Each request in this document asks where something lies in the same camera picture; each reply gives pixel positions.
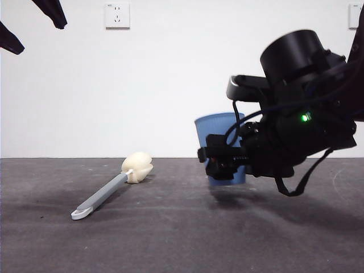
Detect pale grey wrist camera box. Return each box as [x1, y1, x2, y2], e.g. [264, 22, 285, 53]
[226, 75, 271, 103]

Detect white wall socket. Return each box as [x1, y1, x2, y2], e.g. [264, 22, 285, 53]
[105, 2, 131, 30]
[348, 3, 361, 30]

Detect blue ribbed plastic cup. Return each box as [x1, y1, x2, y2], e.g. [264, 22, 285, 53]
[194, 112, 247, 187]

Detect thick black sleeved cable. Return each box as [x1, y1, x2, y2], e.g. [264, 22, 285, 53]
[274, 147, 333, 197]

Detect grey-handled cream sponge cup brush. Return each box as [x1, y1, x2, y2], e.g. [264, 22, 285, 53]
[71, 152, 154, 221]

